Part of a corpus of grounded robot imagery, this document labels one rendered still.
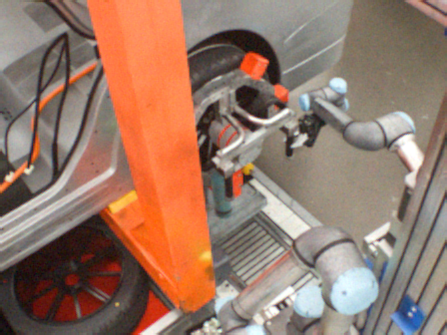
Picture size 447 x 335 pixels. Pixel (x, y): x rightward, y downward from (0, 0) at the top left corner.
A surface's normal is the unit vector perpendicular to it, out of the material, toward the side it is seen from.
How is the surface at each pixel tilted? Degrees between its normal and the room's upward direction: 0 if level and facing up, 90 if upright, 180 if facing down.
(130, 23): 90
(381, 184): 0
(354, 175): 0
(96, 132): 90
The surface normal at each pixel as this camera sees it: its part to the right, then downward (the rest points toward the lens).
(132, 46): 0.63, 0.57
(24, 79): -0.18, -0.55
